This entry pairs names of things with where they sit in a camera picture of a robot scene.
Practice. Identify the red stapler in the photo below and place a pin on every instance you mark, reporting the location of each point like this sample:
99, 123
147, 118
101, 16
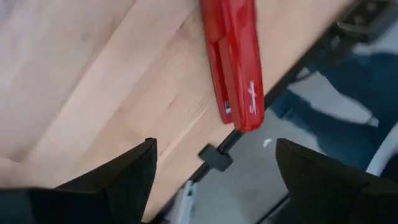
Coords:
236, 62

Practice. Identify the white edge bracket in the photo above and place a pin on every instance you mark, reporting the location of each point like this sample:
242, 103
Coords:
187, 202

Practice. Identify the white chair base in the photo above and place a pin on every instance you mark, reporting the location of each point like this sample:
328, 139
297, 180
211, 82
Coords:
384, 149

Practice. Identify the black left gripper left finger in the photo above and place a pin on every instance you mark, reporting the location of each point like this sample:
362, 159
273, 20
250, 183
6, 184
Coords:
133, 180

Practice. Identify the white floor scrap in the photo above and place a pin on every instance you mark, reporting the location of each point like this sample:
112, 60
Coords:
267, 142

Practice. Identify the black chair base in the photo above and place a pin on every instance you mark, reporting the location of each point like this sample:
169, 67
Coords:
367, 18

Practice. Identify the person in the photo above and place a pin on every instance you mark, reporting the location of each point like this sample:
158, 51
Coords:
326, 137

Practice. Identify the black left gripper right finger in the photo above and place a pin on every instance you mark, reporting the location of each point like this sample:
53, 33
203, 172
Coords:
311, 180

